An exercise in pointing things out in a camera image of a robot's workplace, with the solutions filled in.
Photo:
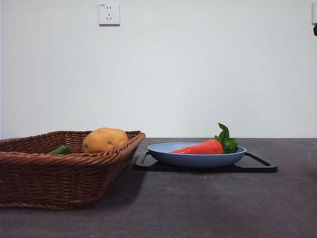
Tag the blue round plate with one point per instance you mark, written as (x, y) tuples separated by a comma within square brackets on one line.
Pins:
[(195, 160)]

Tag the orange carrot with green leaves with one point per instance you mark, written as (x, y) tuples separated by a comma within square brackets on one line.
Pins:
[(208, 147)]

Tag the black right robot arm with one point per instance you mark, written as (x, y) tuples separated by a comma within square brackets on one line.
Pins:
[(315, 29)]

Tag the yellow-brown potato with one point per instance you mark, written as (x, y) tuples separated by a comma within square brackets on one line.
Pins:
[(105, 140)]

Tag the green pepper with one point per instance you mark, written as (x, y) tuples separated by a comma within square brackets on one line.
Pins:
[(60, 150)]

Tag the black rectangular tray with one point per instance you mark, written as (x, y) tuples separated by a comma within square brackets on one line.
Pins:
[(257, 167)]

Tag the brown woven wicker basket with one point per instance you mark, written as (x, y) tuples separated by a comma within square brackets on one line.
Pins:
[(62, 178)]

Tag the white wall socket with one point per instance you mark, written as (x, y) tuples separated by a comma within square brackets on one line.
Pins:
[(109, 14)]

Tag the white wall plate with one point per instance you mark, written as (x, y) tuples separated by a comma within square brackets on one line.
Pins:
[(314, 14)]

